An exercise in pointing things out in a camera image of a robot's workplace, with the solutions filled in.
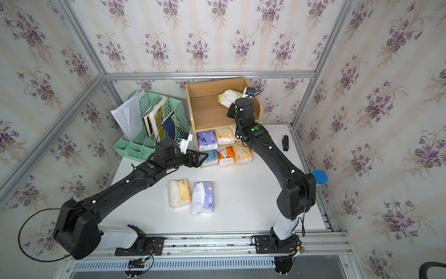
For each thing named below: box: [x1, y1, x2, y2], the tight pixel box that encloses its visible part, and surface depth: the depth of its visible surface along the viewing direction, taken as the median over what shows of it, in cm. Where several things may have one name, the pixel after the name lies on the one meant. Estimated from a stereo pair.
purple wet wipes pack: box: [195, 129, 219, 152], surface depth 86 cm
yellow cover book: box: [148, 96, 169, 143], surface depth 96 cm
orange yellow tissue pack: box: [168, 179, 192, 210], surface depth 86 cm
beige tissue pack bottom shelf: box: [232, 144, 253, 164], surface depth 99 cm
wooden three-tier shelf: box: [185, 76, 264, 166], surface depth 88 cm
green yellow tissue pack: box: [218, 89, 246, 109], surface depth 82 cm
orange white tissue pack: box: [217, 145, 235, 166], surface depth 95 cm
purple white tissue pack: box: [191, 181, 215, 216], surface depth 83 cm
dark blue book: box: [160, 111, 176, 139], surface depth 103 cm
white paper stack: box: [110, 89, 146, 142], surface depth 95 cm
